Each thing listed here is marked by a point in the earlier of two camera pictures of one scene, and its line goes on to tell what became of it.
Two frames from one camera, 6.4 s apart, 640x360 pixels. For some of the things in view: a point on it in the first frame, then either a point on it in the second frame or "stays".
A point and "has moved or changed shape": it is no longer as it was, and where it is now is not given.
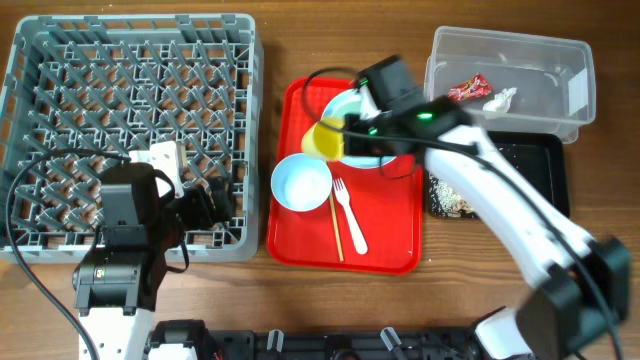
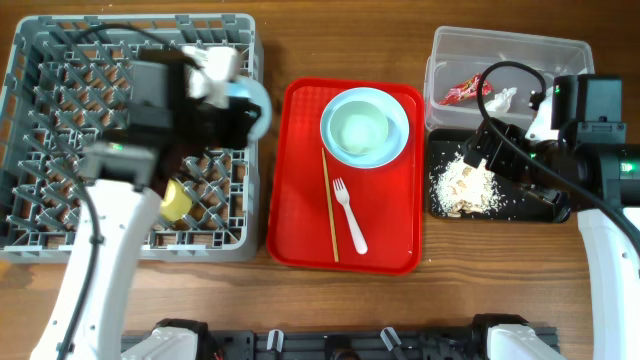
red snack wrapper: x=476 y=86 stays
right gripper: x=352 y=147 -> x=485 y=140
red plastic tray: x=380 y=219 stays
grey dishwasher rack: x=78 y=93 stays
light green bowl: x=301 y=183 -> x=250 y=88
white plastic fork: x=343 y=196 stays
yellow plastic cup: x=325 y=139 has moved or changed shape
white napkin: x=501 y=101 stays
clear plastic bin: x=509 y=81 stays
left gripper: x=198 y=199 -> x=245 y=112
